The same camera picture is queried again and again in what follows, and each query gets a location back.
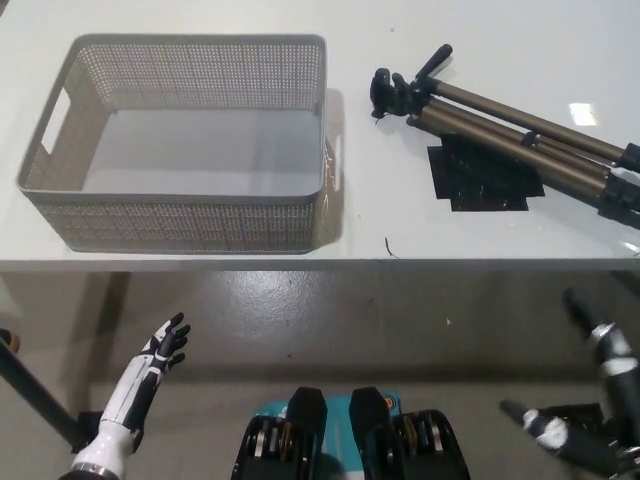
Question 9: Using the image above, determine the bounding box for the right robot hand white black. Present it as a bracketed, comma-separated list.
[498, 287, 640, 455]

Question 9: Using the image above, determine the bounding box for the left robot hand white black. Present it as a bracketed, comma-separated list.
[101, 312, 193, 435]

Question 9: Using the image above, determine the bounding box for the bronze and black tripod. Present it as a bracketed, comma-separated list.
[369, 43, 640, 232]

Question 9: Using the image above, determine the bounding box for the grey perforated rectangular basket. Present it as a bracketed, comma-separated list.
[14, 33, 346, 255]

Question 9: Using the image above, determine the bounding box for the black floor tape patch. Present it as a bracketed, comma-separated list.
[542, 401, 607, 427]
[73, 409, 107, 447]

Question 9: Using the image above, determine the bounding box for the dark table leg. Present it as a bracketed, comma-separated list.
[0, 343, 89, 447]

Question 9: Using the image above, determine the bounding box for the black tape patch on table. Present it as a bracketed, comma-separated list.
[427, 133, 546, 214]

